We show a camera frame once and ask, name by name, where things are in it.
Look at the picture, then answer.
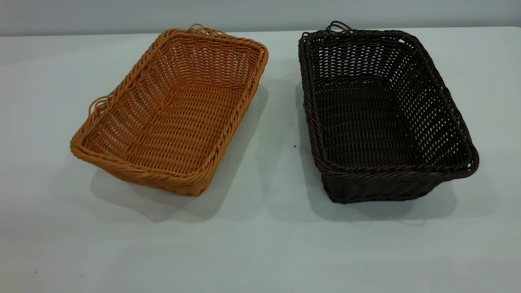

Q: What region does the light brown wicker basket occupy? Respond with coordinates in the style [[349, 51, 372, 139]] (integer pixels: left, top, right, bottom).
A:
[[70, 24, 269, 197]]

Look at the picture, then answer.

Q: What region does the dark brown wicker basket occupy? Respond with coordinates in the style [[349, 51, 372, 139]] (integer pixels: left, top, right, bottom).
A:
[[298, 21, 480, 204]]

